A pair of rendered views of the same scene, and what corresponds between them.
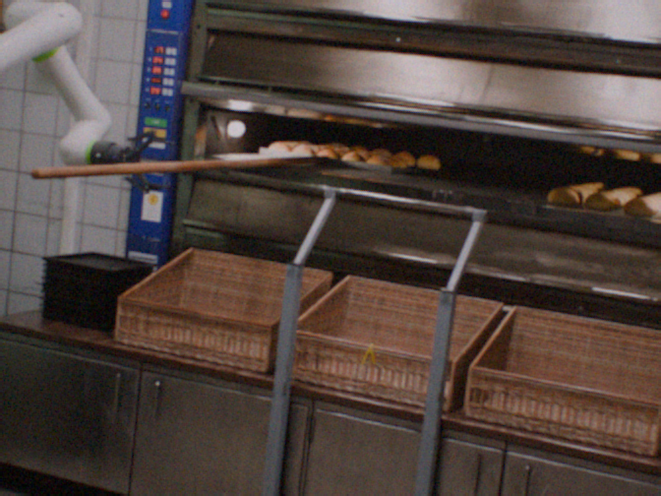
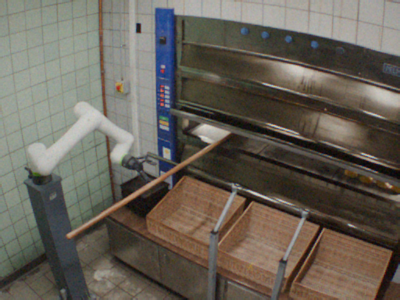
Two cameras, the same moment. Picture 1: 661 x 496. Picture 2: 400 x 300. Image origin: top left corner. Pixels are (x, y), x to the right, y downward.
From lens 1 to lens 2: 2.19 m
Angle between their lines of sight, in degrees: 24
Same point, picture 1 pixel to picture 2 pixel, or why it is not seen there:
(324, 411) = (230, 283)
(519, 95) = (331, 133)
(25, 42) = (73, 139)
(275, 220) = (219, 169)
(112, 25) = (143, 72)
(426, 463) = not seen: outside the picture
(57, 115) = (127, 108)
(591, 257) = (358, 211)
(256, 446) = (205, 286)
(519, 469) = not seen: outside the picture
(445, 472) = not seen: outside the picture
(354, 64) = (251, 103)
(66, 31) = (92, 126)
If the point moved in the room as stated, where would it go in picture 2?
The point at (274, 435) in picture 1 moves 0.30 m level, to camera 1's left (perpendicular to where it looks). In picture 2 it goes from (210, 289) to (169, 281)
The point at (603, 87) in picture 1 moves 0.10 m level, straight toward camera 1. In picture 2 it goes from (370, 136) to (370, 143)
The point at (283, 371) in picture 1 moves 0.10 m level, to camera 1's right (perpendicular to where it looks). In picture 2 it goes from (212, 270) to (226, 273)
